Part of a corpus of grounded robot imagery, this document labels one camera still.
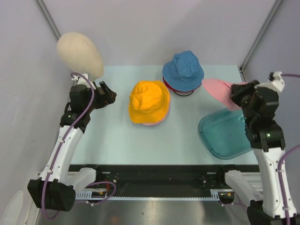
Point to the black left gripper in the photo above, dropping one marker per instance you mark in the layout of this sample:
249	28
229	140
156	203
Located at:
108	97

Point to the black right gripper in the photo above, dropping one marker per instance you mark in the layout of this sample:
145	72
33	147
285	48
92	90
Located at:
236	89

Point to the yellow hat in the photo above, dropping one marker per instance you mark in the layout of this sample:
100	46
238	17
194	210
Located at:
148	102

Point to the pink bucket hat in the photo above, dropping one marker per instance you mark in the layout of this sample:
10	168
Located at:
155	123

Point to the red bucket hat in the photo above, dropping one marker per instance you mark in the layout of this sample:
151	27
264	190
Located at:
168	86

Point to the blue hat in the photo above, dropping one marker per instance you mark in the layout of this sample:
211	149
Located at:
183	72

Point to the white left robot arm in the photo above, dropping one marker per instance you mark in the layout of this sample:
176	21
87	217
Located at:
54	189

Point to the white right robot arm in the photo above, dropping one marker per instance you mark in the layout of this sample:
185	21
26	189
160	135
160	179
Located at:
275	207

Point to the teal plastic basket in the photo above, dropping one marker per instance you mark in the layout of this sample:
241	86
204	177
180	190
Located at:
223	134

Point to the beige mannequin head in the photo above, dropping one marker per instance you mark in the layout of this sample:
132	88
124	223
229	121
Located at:
80	54

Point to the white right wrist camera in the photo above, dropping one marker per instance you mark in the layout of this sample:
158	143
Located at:
275	83

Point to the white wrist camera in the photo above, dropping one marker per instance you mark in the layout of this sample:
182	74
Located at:
83	79
275	83

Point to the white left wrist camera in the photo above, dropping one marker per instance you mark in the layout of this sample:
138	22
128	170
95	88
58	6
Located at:
83	79

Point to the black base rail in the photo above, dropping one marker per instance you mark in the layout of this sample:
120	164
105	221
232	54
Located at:
166	181

